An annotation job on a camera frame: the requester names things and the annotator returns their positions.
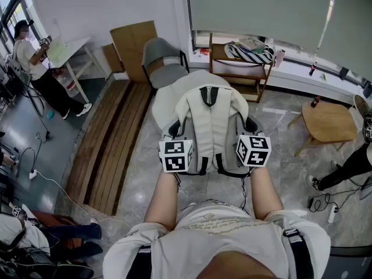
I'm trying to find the person's right forearm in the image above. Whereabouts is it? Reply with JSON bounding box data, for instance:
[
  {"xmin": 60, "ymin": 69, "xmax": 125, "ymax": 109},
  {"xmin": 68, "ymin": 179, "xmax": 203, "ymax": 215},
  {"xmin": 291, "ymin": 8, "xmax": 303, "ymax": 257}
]
[{"xmin": 249, "ymin": 166, "xmax": 284, "ymax": 220}]

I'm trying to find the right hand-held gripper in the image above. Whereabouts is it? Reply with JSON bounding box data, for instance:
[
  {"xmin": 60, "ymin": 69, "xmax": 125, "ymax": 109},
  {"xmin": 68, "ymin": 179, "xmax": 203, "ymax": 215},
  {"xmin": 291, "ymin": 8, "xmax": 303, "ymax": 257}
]
[{"xmin": 234, "ymin": 115, "xmax": 272, "ymax": 168}]

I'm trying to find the pale book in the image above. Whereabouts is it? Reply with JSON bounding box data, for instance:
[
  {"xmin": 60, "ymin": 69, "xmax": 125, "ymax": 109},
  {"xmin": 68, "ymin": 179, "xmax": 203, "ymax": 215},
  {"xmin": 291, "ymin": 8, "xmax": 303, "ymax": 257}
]
[{"xmin": 238, "ymin": 36, "xmax": 267, "ymax": 51}]

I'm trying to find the red stool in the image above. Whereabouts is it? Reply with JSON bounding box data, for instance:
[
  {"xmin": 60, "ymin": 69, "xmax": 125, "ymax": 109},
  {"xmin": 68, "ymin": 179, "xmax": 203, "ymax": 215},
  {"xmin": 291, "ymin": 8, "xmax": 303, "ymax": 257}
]
[{"xmin": 28, "ymin": 209, "xmax": 79, "ymax": 249}]

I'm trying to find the clear water jug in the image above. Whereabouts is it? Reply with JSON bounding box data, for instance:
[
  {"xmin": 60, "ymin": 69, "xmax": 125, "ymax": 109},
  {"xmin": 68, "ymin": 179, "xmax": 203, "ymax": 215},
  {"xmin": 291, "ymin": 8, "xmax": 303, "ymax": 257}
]
[{"xmin": 53, "ymin": 68, "xmax": 79, "ymax": 98}]

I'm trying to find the round wooden side table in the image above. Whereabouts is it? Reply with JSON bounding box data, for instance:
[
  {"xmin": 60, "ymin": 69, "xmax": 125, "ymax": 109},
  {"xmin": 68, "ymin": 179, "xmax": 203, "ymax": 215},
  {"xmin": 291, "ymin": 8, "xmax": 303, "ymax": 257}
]
[{"xmin": 287, "ymin": 101, "xmax": 358, "ymax": 158}]

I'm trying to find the small cardboard box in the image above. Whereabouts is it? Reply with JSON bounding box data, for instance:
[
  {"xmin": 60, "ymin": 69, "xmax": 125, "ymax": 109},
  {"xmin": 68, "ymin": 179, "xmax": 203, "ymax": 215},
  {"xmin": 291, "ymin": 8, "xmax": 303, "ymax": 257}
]
[{"xmin": 102, "ymin": 42, "xmax": 126, "ymax": 74}]

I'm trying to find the black cable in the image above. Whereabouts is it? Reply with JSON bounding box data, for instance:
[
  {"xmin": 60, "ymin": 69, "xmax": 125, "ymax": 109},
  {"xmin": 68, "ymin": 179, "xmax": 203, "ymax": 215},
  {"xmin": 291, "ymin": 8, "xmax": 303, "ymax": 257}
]
[{"xmin": 307, "ymin": 184, "xmax": 364, "ymax": 213}]

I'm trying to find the person's white t-shirt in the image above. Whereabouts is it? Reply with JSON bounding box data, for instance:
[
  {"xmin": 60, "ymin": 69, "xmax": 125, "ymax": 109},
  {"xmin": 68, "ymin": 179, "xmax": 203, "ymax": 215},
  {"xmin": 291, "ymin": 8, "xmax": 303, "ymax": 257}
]
[{"xmin": 103, "ymin": 198, "xmax": 332, "ymax": 279}]

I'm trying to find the white backpack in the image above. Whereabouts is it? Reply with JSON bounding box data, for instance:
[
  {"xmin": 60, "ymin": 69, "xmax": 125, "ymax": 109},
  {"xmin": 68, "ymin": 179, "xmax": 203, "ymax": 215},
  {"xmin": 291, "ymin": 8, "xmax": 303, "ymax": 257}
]
[{"xmin": 174, "ymin": 84, "xmax": 253, "ymax": 177}]

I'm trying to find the pink cup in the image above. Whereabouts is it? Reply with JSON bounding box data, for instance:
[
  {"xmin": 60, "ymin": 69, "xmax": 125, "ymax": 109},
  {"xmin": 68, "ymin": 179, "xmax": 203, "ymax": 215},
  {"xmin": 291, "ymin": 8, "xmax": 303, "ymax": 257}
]
[{"xmin": 274, "ymin": 49, "xmax": 286, "ymax": 69}]

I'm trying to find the wooden shelf rack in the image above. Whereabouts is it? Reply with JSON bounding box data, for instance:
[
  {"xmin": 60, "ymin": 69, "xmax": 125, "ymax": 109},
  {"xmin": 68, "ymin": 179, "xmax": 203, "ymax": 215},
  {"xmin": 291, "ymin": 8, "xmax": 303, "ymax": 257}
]
[{"xmin": 208, "ymin": 33, "xmax": 274, "ymax": 103}]

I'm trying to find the white cable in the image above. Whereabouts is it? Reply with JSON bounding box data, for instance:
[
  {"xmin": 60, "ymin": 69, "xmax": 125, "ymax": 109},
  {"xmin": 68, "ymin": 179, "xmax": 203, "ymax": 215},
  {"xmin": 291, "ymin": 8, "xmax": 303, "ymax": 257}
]
[{"xmin": 36, "ymin": 173, "xmax": 131, "ymax": 229}]

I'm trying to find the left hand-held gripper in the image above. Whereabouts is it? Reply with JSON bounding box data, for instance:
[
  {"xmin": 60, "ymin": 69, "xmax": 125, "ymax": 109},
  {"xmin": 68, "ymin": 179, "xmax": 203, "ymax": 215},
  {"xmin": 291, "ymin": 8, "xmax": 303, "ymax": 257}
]
[{"xmin": 158, "ymin": 117, "xmax": 195, "ymax": 174}]

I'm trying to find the large flat cardboard box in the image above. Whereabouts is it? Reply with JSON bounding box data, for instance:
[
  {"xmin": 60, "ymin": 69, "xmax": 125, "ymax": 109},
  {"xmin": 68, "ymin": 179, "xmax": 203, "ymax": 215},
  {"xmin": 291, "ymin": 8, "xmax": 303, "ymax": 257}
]
[{"xmin": 109, "ymin": 20, "xmax": 159, "ymax": 83}]

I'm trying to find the grey roller blind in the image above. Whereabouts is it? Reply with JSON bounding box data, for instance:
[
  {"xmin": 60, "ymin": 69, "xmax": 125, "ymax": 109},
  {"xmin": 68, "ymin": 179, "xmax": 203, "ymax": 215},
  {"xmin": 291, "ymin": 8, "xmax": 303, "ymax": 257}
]
[
  {"xmin": 316, "ymin": 0, "xmax": 372, "ymax": 83},
  {"xmin": 185, "ymin": 0, "xmax": 337, "ymax": 54}
]

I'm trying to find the black harness strap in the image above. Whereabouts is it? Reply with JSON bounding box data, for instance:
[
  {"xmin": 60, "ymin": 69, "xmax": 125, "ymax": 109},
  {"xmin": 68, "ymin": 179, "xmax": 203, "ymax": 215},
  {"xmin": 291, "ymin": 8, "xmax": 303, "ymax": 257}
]
[
  {"xmin": 283, "ymin": 228, "xmax": 314, "ymax": 279},
  {"xmin": 133, "ymin": 244, "xmax": 153, "ymax": 279}
]

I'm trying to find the grey chair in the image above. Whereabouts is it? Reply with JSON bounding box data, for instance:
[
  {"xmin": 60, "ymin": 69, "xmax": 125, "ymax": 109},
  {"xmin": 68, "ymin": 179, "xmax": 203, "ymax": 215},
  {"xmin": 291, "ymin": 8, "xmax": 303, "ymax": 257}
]
[{"xmin": 141, "ymin": 37, "xmax": 190, "ymax": 90}]

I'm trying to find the person's left forearm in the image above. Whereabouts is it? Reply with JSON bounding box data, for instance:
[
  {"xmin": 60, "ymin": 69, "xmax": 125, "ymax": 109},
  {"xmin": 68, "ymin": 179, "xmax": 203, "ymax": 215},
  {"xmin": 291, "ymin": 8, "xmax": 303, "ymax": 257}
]
[{"xmin": 144, "ymin": 170, "xmax": 181, "ymax": 232}]

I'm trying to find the white fan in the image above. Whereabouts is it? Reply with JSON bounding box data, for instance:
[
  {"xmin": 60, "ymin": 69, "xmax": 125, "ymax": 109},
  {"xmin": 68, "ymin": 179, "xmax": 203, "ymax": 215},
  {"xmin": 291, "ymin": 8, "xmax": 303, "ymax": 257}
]
[{"xmin": 348, "ymin": 94, "xmax": 372, "ymax": 127}]

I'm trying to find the white table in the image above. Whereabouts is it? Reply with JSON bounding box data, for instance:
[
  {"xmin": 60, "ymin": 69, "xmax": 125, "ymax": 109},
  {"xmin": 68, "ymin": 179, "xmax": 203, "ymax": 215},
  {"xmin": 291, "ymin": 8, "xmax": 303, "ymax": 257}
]
[{"xmin": 43, "ymin": 36, "xmax": 108, "ymax": 104}]

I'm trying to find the wooden slat platform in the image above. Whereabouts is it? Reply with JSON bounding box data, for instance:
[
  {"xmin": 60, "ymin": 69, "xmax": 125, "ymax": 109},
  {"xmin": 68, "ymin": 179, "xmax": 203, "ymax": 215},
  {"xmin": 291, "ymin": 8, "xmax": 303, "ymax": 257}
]
[{"xmin": 65, "ymin": 79, "xmax": 153, "ymax": 216}]

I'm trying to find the black white zigzag bag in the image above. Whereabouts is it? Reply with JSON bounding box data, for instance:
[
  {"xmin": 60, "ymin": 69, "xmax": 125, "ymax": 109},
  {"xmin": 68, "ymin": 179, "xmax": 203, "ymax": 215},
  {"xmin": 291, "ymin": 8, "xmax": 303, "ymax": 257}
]
[{"xmin": 225, "ymin": 41, "xmax": 276, "ymax": 66}]

